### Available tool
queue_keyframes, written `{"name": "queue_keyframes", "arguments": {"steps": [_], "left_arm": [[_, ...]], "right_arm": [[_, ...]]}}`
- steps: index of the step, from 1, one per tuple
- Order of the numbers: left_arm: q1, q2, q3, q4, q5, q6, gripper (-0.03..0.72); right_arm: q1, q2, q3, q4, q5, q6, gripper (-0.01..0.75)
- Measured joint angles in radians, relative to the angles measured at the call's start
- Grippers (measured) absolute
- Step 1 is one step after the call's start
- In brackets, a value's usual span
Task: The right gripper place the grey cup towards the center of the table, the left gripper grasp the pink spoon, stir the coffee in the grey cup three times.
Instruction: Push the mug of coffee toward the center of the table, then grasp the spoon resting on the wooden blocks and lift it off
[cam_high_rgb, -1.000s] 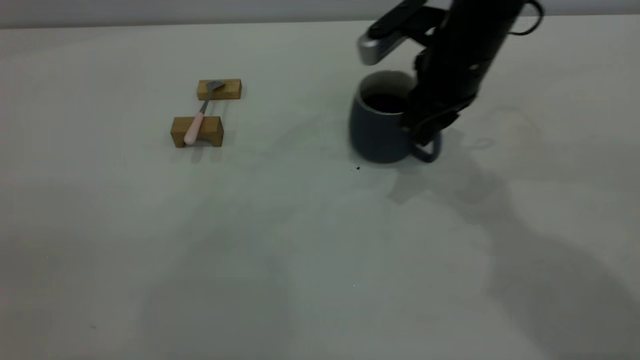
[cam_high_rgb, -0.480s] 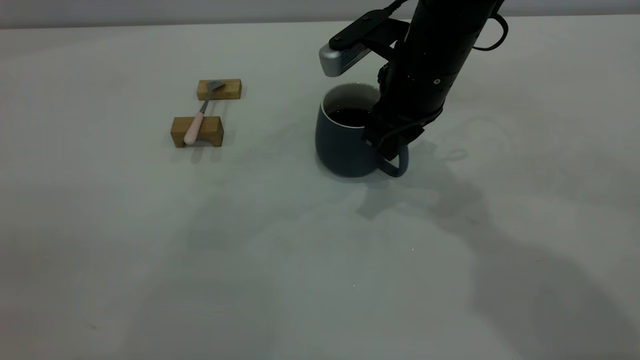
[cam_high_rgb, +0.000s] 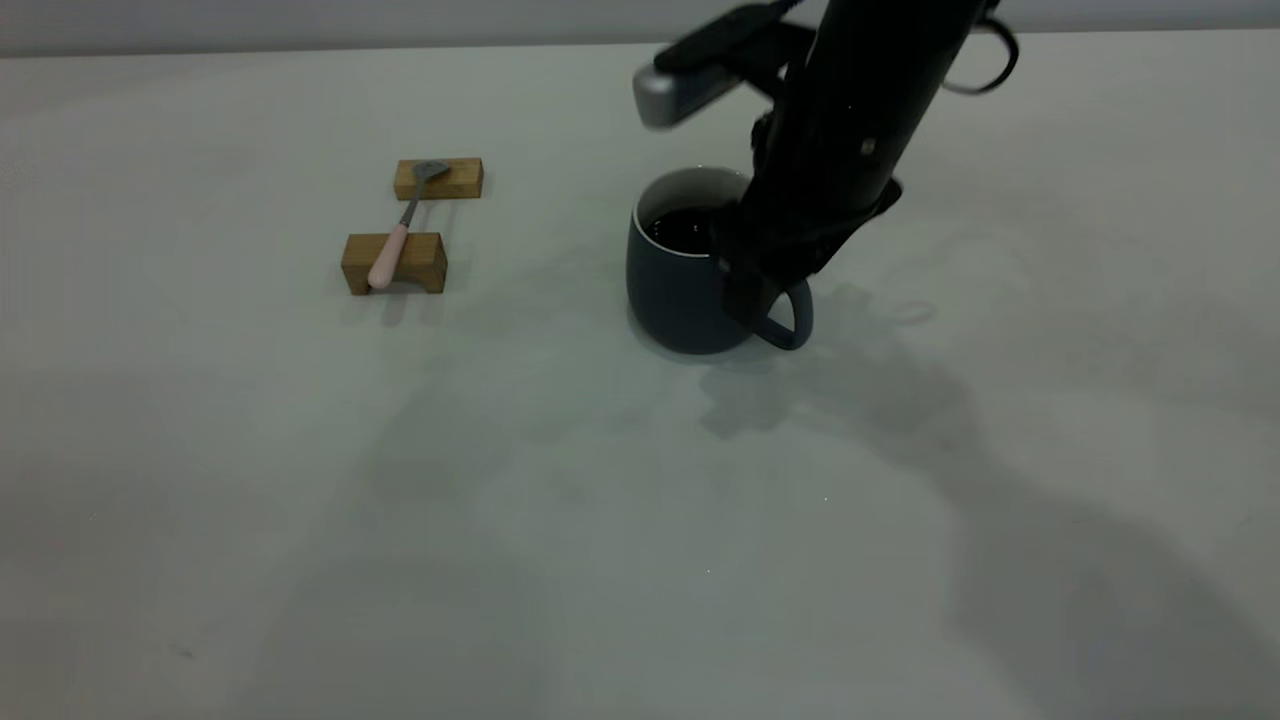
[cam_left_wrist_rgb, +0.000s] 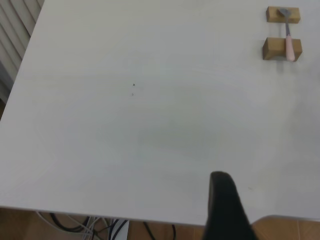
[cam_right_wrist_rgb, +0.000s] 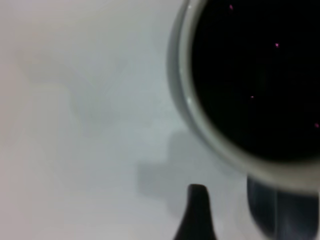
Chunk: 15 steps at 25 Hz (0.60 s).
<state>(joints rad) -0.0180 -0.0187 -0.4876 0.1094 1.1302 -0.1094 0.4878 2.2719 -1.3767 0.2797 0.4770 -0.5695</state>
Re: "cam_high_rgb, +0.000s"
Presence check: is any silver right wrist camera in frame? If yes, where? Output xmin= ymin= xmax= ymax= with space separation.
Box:
xmin=633 ymin=0 xmax=816 ymax=132

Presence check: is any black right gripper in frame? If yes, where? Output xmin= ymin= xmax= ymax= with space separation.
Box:
xmin=708 ymin=55 xmax=904 ymax=330

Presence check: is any black coffee liquid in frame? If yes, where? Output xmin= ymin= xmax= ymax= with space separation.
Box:
xmin=649 ymin=206 xmax=739 ymax=256

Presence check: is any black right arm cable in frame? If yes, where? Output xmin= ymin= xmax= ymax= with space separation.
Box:
xmin=940 ymin=12 xmax=1020 ymax=97

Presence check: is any dark grey ceramic cup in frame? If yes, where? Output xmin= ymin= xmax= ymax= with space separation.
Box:
xmin=626 ymin=166 xmax=814 ymax=356

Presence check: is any flat wooden block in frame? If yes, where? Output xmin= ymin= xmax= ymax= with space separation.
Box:
xmin=393 ymin=158 xmax=485 ymax=203

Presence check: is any arched wooden block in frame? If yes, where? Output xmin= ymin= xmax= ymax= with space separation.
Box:
xmin=341 ymin=233 xmax=448 ymax=297

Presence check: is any pink handled metal spoon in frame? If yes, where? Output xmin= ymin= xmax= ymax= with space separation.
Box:
xmin=367 ymin=161 xmax=451 ymax=292

